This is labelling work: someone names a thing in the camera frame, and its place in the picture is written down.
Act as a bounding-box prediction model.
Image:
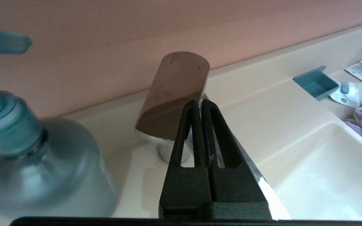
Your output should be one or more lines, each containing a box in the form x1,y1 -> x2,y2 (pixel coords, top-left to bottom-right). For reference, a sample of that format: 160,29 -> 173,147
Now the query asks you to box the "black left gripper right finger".
201,99 -> 271,204

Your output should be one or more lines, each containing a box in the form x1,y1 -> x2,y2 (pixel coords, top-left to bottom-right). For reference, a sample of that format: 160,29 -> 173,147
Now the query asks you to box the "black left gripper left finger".
158,99 -> 213,209

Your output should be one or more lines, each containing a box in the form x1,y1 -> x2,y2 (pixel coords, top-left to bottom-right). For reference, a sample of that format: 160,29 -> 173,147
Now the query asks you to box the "chrome sink faucet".
134,51 -> 291,220

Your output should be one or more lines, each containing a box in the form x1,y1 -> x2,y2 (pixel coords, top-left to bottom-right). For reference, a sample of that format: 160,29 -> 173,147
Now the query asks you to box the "beige sink basin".
65,78 -> 362,220

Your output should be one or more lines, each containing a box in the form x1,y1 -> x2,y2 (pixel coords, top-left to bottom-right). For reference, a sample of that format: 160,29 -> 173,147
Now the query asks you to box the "blue soap tray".
293,66 -> 339,101

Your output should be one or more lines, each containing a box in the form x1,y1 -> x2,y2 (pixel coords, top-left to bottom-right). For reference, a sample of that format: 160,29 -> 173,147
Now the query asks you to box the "grey soap pump bottle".
0,28 -> 118,218

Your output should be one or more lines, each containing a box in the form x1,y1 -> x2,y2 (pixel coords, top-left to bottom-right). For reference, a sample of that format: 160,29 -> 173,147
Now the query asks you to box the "small white blue sachet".
329,82 -> 360,109

